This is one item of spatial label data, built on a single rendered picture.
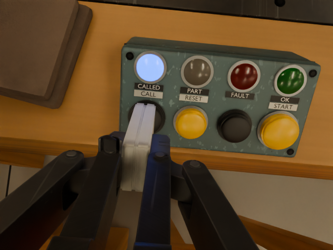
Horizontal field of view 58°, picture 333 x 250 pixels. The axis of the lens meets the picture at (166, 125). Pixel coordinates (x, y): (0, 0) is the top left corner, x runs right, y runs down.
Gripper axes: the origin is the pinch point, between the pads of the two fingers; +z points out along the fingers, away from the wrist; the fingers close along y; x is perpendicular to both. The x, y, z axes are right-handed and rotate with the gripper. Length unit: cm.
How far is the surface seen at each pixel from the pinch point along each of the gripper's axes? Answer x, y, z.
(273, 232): -39, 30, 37
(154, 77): 3.4, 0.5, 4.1
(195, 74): 3.9, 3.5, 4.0
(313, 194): -55, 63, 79
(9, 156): -37, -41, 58
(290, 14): 8.5, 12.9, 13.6
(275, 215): -63, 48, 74
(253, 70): 4.5, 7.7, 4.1
